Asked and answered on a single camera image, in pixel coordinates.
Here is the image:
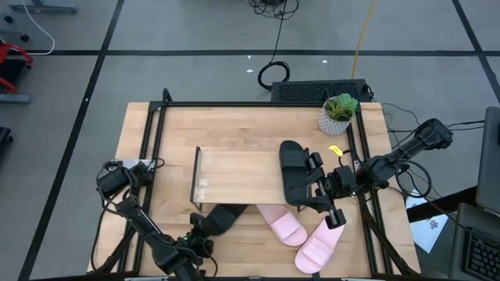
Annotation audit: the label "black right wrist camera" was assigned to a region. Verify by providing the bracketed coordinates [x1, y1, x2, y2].
[330, 165, 355, 187]

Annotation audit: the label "grey metal table foot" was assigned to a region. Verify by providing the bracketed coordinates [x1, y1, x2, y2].
[6, 0, 78, 15]
[0, 93, 31, 105]

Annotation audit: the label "pink rubber slide sandal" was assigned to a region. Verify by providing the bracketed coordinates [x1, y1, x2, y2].
[255, 203, 309, 247]
[294, 216, 347, 275]

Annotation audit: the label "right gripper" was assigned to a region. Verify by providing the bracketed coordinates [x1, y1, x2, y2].
[291, 151, 359, 230]

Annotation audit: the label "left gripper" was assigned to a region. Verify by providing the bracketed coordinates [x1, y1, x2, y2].
[189, 212, 216, 259]

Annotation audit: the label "black cable bundle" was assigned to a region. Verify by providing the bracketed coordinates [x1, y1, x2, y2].
[248, 0, 301, 21]

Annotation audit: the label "white paper sheet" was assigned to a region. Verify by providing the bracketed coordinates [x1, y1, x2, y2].
[405, 190, 449, 254]

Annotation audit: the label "black desk bar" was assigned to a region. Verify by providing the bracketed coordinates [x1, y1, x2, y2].
[405, 185, 478, 224]

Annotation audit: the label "black floor cable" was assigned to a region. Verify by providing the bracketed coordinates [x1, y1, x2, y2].
[380, 101, 486, 136]

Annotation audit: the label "grey monitor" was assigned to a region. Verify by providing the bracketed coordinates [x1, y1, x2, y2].
[474, 105, 500, 218]

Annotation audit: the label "white cable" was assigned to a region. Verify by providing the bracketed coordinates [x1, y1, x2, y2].
[20, 0, 56, 56]

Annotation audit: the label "black metal table frame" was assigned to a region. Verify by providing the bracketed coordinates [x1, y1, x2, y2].
[89, 87, 421, 276]

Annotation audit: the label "grey desk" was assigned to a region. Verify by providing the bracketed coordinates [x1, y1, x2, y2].
[448, 201, 500, 281]

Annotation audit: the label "red black cart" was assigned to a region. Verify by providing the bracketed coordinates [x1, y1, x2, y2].
[0, 41, 35, 95]

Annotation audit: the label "yellow cable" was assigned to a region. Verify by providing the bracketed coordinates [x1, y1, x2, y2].
[350, 0, 379, 80]

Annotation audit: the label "wooden shelf black metal legs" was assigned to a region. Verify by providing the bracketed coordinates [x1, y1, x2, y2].
[190, 146, 313, 212]

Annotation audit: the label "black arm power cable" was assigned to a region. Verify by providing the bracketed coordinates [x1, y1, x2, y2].
[90, 206, 118, 273]

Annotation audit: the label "green plant white patterned pot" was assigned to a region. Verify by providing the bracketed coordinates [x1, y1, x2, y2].
[317, 92, 359, 137]

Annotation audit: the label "black floor equipment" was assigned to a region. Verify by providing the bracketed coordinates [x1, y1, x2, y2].
[0, 126, 14, 153]

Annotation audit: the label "black keyboard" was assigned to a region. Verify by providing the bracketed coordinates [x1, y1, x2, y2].
[462, 227, 500, 281]

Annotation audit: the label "black rubber slide sandal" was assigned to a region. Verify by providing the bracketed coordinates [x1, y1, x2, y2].
[198, 203, 250, 237]
[278, 139, 316, 208]

